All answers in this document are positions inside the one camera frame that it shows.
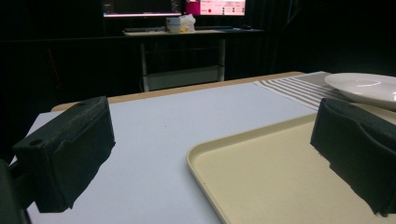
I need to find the bright pink white monitor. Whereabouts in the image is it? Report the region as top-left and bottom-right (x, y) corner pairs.
(185, 0), (247, 17)

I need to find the dark computer monitor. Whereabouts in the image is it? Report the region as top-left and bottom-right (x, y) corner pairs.
(102, 0), (182, 19)

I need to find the striped grey white cloth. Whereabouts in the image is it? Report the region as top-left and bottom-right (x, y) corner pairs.
(254, 71), (351, 112)

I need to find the white plastic bag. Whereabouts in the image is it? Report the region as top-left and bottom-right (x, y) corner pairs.
(179, 13), (197, 34)

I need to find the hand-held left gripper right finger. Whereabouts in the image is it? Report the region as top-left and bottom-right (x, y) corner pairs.
(310, 97), (396, 217)

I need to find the desk with white legs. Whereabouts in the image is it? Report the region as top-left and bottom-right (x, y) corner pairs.
(122, 27), (265, 93)

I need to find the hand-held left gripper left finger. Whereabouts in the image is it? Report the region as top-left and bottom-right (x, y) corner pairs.
(11, 95), (117, 214)

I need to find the white cup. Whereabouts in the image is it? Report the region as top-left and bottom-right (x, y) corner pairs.
(165, 17), (182, 35)

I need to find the white plate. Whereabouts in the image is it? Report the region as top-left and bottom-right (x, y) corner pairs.
(324, 72), (396, 112)

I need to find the dark keyboard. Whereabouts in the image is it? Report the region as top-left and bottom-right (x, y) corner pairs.
(123, 26), (168, 34)

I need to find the beige plastic tray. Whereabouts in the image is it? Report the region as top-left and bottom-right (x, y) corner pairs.
(186, 102), (396, 224)

